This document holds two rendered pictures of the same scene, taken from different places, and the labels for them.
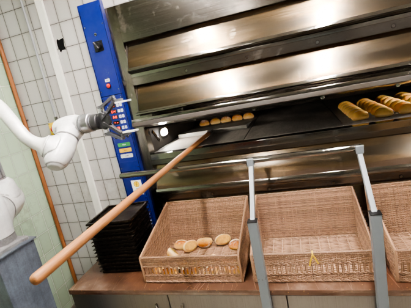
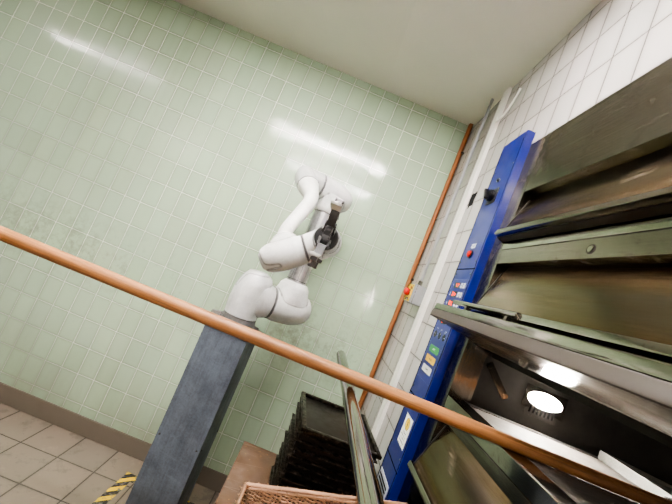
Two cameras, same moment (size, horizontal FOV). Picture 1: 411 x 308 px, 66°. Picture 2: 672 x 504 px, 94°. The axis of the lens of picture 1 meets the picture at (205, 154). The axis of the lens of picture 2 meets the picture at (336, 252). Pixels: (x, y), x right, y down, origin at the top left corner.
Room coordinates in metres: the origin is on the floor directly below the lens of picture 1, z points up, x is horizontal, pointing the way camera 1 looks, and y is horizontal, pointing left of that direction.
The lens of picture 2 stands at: (1.23, -0.46, 1.38)
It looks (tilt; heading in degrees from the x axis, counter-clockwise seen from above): 4 degrees up; 72
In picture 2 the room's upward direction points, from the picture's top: 23 degrees clockwise
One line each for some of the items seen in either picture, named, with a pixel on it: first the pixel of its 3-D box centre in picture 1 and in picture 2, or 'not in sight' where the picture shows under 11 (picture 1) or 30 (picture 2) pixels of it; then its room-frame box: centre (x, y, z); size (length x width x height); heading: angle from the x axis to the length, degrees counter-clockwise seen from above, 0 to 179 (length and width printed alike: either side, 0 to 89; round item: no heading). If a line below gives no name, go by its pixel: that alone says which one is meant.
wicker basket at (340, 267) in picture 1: (306, 230); not in sight; (1.50, -0.44, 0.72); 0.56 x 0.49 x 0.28; 73
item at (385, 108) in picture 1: (383, 104); not in sight; (2.01, -1.19, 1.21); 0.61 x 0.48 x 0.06; 163
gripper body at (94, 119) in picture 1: (101, 120); (326, 236); (1.47, 0.44, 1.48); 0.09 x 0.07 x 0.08; 72
